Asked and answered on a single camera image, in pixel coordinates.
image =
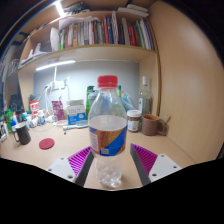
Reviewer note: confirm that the clear glass bottle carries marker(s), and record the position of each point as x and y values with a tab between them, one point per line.
145	100

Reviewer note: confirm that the clear red-capped water bottle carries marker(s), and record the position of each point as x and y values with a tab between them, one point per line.
107	133

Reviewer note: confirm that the tall green bottle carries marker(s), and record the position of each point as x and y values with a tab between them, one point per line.
89	93

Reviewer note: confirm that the ceiling tube light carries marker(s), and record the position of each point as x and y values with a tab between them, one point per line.
60	8

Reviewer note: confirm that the grey sports bottle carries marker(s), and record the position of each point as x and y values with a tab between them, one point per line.
92	98

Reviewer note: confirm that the flat round red coaster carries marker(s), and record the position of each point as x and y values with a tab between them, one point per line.
46	143

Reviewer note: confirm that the white-lidded brown jar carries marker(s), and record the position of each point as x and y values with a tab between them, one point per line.
134	121

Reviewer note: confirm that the under-shelf light bar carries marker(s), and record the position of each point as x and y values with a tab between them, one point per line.
55	65

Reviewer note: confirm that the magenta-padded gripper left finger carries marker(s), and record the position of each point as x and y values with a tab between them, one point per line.
62	167

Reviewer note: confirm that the magenta pouch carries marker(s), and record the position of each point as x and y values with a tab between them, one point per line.
57	111

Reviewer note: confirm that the white wall power strip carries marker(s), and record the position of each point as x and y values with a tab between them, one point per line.
57	84

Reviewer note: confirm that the brown ceramic mug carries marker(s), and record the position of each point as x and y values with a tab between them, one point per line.
150	125

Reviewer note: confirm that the white and blue carton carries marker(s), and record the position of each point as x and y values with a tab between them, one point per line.
76	113

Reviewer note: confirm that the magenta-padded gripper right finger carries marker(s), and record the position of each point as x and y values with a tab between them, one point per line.
163	166

